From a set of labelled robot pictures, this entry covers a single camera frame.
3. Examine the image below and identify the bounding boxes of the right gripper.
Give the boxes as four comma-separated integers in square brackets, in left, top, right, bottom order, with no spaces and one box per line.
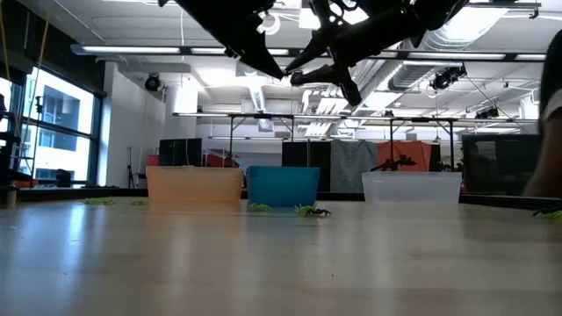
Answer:
[285,0,429,107]

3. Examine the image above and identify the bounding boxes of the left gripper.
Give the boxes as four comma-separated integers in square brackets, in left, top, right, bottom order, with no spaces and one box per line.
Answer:
[175,0,286,81]

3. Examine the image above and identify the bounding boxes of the teal plastic bin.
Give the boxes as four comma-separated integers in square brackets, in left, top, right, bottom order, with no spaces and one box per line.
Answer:
[245,165,321,208]

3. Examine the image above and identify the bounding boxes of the white ceiling pipes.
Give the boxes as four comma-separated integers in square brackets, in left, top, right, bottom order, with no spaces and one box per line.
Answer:
[302,56,407,137]

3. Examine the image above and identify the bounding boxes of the black partition panel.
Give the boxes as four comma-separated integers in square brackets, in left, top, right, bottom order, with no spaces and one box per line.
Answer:
[281,140,332,193]

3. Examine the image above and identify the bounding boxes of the grey fabric panel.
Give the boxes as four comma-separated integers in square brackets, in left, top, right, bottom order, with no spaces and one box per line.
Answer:
[329,139,380,193]

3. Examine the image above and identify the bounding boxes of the black round spotlight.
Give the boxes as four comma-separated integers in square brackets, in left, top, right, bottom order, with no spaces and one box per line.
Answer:
[143,72,162,92]

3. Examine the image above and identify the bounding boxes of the red machine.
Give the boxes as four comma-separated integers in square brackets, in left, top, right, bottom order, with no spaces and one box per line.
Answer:
[202,151,241,169]

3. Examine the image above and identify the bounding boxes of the orange partition panel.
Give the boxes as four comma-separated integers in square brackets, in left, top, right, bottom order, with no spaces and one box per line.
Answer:
[378,140,434,173]

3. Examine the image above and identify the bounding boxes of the black monitor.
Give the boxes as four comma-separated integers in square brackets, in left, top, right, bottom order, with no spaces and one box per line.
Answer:
[158,138,204,168]

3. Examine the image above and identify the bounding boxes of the long LED light bar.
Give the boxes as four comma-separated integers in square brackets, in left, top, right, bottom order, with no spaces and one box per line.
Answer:
[69,42,548,62]

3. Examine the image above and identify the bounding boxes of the orange plastic bin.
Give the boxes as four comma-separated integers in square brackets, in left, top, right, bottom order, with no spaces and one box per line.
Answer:
[145,165,245,205]

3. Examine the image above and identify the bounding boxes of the clear plastic bin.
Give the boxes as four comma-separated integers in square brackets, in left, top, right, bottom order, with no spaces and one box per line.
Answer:
[362,170,464,205]

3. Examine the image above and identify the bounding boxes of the black tripod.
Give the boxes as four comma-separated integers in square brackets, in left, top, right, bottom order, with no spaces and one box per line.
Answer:
[126,146,142,190]

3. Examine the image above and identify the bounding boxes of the large dark screen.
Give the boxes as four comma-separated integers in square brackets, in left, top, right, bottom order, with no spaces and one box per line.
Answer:
[460,133,544,198]

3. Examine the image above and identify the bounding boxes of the large window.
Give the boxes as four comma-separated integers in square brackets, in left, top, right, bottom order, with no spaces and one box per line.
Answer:
[0,65,104,190]

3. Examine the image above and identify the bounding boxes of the person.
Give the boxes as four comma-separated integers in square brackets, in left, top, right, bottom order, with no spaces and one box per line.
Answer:
[522,29,562,198]

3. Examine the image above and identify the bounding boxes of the black rig frame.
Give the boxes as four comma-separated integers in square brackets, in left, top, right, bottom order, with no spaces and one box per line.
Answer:
[173,111,460,175]

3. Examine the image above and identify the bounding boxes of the silver air duct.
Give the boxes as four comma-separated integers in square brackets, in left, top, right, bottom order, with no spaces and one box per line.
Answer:
[385,0,513,91]

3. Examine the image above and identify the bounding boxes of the black ceiling camera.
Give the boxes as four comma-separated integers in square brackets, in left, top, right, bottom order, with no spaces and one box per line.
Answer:
[429,64,468,92]

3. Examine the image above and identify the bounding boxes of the yellow cable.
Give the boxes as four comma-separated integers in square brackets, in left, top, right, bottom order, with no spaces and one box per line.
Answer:
[0,0,52,137]

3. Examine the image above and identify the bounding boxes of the black aluminium table frame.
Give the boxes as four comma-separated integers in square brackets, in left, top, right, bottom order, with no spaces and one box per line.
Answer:
[0,186,562,211]

